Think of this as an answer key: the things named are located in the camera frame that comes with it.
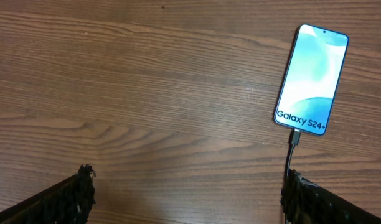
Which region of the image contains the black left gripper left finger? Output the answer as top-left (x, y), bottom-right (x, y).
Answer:
top-left (0, 164), bottom-right (96, 224)

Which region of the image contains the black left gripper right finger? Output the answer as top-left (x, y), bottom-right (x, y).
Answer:
top-left (281, 170), bottom-right (381, 224)

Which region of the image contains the Samsung Galaxy smartphone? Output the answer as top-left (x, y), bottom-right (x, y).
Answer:
top-left (274, 24), bottom-right (349, 136)

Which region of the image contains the black USB charging cable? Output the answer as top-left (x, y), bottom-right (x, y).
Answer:
top-left (283, 128), bottom-right (302, 224)

